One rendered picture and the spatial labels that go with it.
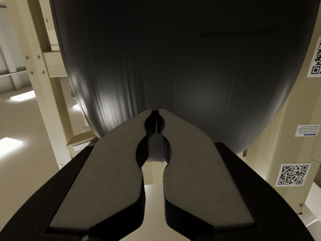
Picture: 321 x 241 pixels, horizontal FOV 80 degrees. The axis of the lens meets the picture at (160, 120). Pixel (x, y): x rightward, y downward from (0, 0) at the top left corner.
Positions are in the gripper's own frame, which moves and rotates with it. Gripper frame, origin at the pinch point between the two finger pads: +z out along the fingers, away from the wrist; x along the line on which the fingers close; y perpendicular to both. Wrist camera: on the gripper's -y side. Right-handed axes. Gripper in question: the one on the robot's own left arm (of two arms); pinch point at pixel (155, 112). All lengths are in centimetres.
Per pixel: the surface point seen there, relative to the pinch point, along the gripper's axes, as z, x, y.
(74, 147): 60, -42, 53
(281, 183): 23, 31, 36
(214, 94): 8.1, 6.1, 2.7
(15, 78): 884, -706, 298
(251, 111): 8.4, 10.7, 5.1
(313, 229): 129, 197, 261
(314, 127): 25.0, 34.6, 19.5
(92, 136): 62, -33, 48
